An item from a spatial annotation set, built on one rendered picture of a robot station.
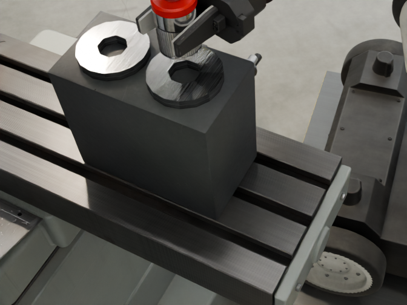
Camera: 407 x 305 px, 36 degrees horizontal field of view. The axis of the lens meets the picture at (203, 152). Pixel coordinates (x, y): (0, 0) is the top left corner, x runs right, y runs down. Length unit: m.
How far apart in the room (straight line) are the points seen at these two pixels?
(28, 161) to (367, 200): 0.65
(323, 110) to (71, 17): 1.31
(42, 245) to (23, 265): 0.05
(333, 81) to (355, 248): 0.63
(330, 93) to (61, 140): 0.92
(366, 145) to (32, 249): 0.71
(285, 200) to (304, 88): 1.42
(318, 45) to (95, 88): 1.72
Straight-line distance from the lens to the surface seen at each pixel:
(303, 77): 2.28
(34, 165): 0.94
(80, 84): 0.76
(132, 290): 1.45
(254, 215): 0.83
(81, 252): 1.14
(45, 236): 1.04
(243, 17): 0.65
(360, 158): 1.33
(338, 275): 1.34
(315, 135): 1.60
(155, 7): 0.64
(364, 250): 1.23
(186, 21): 0.64
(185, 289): 1.61
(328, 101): 1.68
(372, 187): 1.27
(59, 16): 2.67
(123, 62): 0.75
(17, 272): 1.03
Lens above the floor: 1.66
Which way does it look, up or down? 53 degrees down
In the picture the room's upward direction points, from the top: 8 degrees counter-clockwise
